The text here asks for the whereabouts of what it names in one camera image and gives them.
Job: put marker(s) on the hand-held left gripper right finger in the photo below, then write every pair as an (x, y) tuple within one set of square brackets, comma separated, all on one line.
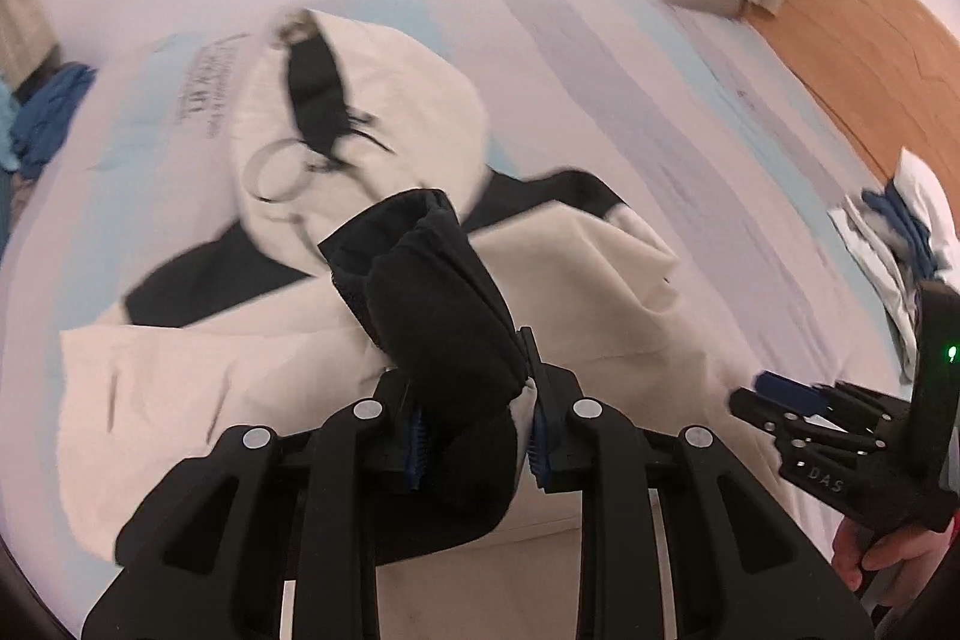
[(537, 452)]

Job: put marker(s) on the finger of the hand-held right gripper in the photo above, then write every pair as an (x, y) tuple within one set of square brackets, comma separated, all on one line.
[(789, 391), (759, 411)]

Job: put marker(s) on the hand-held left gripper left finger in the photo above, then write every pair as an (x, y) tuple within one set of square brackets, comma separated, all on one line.
[(415, 454)]

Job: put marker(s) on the cream and black jacket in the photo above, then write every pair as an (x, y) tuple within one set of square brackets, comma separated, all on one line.
[(420, 310)]

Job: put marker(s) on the dark blue crumpled clothes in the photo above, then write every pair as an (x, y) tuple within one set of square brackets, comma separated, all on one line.
[(52, 111)]

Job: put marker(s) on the person's right hand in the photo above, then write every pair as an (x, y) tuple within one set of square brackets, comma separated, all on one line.
[(900, 551)]

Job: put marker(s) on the white folded clothing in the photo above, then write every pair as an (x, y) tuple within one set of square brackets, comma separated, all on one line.
[(885, 265)]

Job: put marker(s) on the blue folded clothing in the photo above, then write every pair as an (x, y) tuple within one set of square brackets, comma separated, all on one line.
[(904, 227)]

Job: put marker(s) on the pale striped bed sheet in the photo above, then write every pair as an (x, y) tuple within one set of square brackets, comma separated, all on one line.
[(600, 85)]

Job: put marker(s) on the teal cloth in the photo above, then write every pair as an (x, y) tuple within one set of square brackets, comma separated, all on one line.
[(6, 122)]

